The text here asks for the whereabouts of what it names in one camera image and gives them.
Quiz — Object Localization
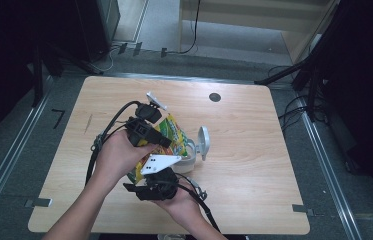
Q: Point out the person's right hand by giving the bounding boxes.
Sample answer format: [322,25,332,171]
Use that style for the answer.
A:
[153,188,206,228]

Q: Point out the black floor cables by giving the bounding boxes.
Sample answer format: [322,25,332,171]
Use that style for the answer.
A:
[268,64,329,132]

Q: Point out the left hand-held gripper black cable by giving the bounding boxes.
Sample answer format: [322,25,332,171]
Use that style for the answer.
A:
[84,100,142,187]

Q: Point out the grey metal bracket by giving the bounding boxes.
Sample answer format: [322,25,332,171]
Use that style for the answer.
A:
[291,203,316,217]
[23,197,54,209]

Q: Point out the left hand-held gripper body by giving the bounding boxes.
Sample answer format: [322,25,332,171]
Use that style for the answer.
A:
[124,91,168,148]

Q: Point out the white floor cable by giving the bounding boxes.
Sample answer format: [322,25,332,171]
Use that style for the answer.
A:
[88,45,119,73]

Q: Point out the person's left hand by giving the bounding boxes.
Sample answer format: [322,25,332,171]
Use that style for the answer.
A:
[93,129,159,188]

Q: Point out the metal floor rail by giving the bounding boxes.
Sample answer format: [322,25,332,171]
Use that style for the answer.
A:
[0,75,56,228]
[297,99,364,240]

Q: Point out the pale wooden shelf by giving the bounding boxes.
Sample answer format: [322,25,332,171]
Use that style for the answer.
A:
[178,0,342,65]

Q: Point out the yellow green snack pouch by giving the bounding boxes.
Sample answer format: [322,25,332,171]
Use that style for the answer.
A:
[126,113,190,185]

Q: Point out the black metal stand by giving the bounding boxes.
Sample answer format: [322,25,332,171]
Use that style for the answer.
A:
[253,43,329,123]
[29,39,106,108]

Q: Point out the black hanging cable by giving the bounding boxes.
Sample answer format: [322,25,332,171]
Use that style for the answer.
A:
[166,0,202,56]

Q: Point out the white lidded jar with handle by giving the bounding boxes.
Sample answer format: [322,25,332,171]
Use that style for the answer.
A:
[173,125,211,175]

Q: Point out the hand-held gripper black cable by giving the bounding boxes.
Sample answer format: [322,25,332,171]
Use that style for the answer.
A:
[84,100,142,187]
[160,173,222,233]

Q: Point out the black cabinet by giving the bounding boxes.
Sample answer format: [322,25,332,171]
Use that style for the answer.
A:
[73,0,122,63]

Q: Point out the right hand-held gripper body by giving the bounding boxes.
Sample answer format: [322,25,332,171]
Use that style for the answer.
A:
[135,154,183,202]

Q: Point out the dark curtain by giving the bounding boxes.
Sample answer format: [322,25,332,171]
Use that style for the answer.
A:
[318,0,373,204]
[0,0,77,153]

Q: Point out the right hand-held gripper black cable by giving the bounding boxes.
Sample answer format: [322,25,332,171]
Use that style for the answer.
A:
[160,173,222,233]

